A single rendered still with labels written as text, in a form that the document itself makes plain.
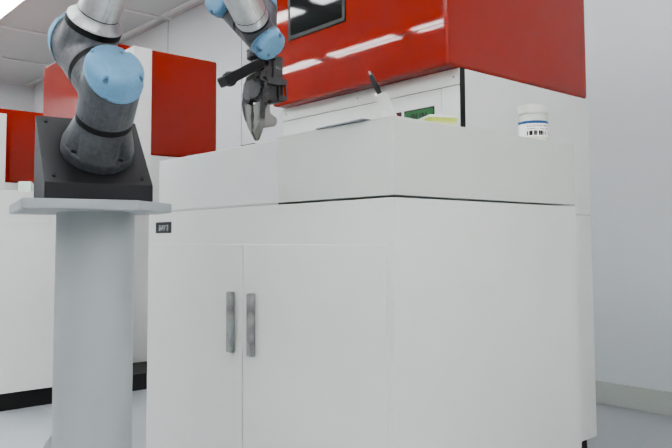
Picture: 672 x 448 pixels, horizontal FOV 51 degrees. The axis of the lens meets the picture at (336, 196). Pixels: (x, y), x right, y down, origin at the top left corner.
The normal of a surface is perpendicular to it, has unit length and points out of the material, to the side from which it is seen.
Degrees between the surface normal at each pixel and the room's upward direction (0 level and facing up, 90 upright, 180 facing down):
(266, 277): 90
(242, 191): 90
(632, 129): 90
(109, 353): 90
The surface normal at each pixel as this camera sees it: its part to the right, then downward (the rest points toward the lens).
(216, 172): -0.75, -0.04
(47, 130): 0.36, -0.73
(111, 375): 0.73, -0.04
